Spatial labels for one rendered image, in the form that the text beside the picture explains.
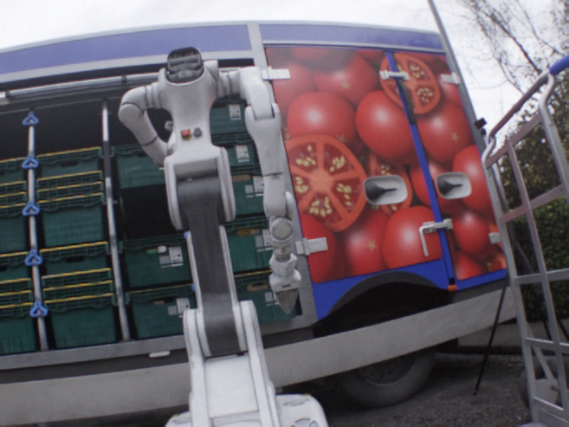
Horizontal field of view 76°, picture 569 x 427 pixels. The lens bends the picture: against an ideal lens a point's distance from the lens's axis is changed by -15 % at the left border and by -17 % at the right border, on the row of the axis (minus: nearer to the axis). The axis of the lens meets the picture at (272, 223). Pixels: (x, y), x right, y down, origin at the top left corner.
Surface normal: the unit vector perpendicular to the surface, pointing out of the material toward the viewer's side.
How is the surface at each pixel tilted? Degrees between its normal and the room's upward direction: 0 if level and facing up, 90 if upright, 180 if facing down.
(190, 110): 118
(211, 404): 47
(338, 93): 90
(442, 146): 90
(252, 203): 100
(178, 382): 90
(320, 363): 90
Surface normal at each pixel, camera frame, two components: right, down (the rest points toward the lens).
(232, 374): -0.07, -0.82
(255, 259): 0.26, -0.07
